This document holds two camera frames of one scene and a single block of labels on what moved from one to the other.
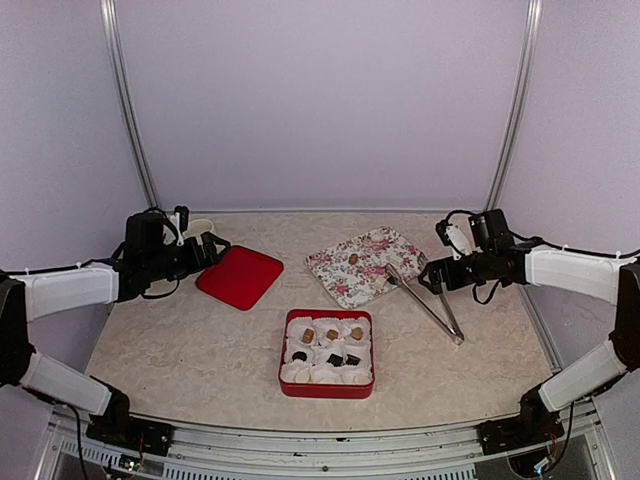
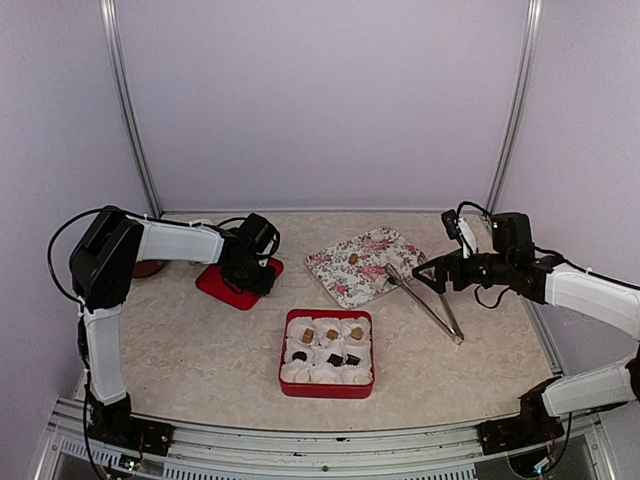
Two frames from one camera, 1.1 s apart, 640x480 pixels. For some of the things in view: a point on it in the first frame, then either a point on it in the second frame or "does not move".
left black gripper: [197, 260] -> [260, 288]
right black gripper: [435, 268] does not move
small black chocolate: [352, 360] does not move
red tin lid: [243, 278] does not move
